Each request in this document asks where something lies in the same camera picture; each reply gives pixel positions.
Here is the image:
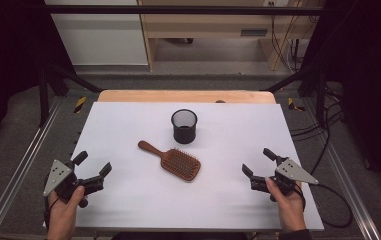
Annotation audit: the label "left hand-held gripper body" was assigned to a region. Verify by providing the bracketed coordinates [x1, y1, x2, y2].
[42, 159, 105, 208]

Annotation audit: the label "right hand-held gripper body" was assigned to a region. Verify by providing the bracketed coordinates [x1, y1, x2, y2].
[250, 156, 320, 198]

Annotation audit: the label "brown wooden hairbrush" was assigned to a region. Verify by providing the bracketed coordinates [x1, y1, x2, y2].
[137, 140, 202, 182]

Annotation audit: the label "person's right hand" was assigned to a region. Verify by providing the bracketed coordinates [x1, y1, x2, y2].
[265, 177, 307, 234]

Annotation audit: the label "person's left hand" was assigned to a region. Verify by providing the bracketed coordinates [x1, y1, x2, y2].
[46, 185, 86, 234]

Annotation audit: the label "white table cover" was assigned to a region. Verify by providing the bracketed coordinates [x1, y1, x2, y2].
[72, 101, 325, 233]

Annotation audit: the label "black mesh pen holder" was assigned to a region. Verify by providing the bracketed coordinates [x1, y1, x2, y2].
[170, 108, 199, 145]

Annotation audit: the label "black curtain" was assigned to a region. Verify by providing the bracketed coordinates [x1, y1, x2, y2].
[302, 0, 381, 201]
[0, 0, 76, 161]

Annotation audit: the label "white cabinet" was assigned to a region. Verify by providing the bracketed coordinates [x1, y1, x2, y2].
[44, 0, 149, 66]

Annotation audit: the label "light wooden desk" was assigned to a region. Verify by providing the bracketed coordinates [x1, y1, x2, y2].
[137, 0, 326, 72]

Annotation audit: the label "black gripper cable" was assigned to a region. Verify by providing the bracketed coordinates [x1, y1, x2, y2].
[311, 183, 354, 230]
[43, 196, 61, 232]

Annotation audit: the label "aluminium floor rail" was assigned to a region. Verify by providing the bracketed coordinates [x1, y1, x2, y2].
[302, 99, 381, 240]
[0, 96, 63, 240]

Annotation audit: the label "black floor cables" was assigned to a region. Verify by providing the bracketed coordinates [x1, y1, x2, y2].
[290, 84, 346, 176]

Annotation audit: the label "black frame post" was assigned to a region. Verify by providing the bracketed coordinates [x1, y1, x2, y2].
[37, 66, 51, 128]
[314, 69, 328, 124]

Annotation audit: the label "black diagonal frame brace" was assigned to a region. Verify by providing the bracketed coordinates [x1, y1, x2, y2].
[49, 63, 104, 94]
[261, 66, 316, 93]

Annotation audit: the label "cables beside wooden desk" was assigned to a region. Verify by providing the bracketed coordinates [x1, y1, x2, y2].
[269, 1, 312, 75]

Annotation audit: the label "black horizontal frame bar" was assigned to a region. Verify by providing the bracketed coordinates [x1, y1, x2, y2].
[44, 4, 326, 16]

